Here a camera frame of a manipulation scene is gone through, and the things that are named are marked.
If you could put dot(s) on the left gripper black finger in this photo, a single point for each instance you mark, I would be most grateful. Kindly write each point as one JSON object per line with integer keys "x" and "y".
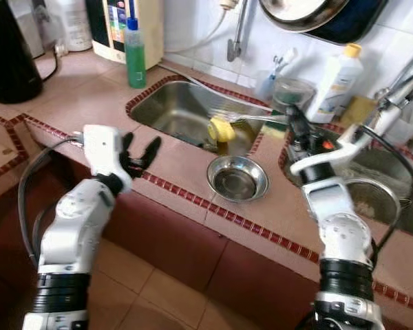
{"x": 150, "y": 155}
{"x": 128, "y": 148}

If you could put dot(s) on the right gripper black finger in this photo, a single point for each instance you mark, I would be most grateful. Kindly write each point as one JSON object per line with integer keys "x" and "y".
{"x": 297, "y": 124}

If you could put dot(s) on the yellow plastic bowl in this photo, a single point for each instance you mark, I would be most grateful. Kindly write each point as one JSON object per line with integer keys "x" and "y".
{"x": 220, "y": 130}

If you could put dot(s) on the shallow steel bowl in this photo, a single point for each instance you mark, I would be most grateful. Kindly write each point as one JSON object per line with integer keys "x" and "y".
{"x": 237, "y": 182}

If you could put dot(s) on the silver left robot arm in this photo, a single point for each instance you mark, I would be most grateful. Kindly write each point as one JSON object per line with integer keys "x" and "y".
{"x": 72, "y": 234}

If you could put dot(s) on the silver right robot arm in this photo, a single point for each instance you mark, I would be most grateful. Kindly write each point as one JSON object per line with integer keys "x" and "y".
{"x": 341, "y": 234}

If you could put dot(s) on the clear plastic measuring cup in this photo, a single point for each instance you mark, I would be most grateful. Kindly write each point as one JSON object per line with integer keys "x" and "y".
{"x": 292, "y": 93}

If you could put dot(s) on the small clear toothbrush cup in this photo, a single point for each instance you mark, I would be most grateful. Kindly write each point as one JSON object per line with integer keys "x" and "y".
{"x": 265, "y": 88}

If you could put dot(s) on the stainless steel sink basin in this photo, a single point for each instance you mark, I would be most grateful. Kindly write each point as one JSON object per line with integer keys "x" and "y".
{"x": 172, "y": 110}
{"x": 392, "y": 172}

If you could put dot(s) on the white bottle with yellow cap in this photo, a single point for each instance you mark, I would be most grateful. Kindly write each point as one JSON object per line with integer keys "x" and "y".
{"x": 337, "y": 82}

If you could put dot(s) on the yellow sponge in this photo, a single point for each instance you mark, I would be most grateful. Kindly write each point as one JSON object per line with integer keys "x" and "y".
{"x": 358, "y": 111}

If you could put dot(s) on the maroon cabinet door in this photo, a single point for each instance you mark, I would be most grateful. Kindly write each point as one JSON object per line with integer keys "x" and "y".
{"x": 165, "y": 234}
{"x": 268, "y": 289}

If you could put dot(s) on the green dish soap bottle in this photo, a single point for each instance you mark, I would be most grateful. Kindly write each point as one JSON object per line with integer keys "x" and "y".
{"x": 135, "y": 65}

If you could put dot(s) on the steel mesh strainer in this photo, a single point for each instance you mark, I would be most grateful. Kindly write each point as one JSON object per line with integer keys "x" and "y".
{"x": 372, "y": 206}

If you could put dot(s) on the chrome sink faucet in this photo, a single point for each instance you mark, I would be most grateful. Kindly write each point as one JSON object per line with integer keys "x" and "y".
{"x": 399, "y": 86}

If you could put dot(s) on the hanging steel wok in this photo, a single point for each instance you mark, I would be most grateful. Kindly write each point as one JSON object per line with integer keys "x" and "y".
{"x": 310, "y": 14}

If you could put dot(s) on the beige water ioniser appliance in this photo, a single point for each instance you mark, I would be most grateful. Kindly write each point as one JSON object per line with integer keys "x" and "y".
{"x": 151, "y": 27}

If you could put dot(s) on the white jug with green lid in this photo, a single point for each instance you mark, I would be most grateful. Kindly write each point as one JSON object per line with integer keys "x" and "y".
{"x": 72, "y": 27}

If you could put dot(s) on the black electric kettle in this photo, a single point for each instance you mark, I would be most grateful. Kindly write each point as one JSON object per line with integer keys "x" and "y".
{"x": 10, "y": 62}

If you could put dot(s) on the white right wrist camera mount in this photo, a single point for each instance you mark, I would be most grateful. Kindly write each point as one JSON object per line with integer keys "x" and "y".
{"x": 344, "y": 150}

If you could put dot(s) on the chrome wall tap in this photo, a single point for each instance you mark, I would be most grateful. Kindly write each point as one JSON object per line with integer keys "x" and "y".
{"x": 233, "y": 48}

